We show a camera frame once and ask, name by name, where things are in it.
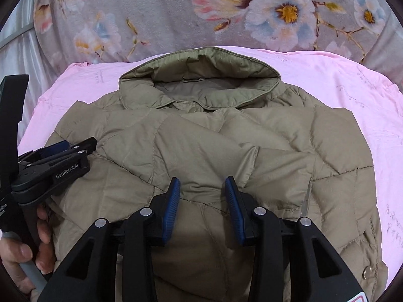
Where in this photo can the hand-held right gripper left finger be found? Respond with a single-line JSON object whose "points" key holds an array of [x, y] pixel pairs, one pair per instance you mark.
{"points": [[170, 214]]}

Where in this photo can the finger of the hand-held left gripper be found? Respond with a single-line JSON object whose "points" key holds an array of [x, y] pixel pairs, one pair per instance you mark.
{"points": [[55, 148], [63, 170]]}

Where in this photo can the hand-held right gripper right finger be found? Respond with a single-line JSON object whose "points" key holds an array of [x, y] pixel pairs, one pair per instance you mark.
{"points": [[234, 214]]}

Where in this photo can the khaki quilted puffer jacket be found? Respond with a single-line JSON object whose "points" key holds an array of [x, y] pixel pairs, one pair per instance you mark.
{"points": [[204, 138]]}

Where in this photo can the person's left hand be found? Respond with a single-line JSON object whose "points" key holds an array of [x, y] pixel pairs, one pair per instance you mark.
{"points": [[45, 245]]}

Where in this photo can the white satin curtain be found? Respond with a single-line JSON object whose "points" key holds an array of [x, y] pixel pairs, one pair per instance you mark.
{"points": [[15, 66]]}

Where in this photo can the grey floral blanket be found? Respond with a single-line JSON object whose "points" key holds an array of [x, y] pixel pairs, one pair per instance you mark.
{"points": [[157, 12]]}

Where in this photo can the pink bed sheet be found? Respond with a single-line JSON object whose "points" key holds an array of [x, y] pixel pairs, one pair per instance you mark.
{"points": [[362, 100]]}

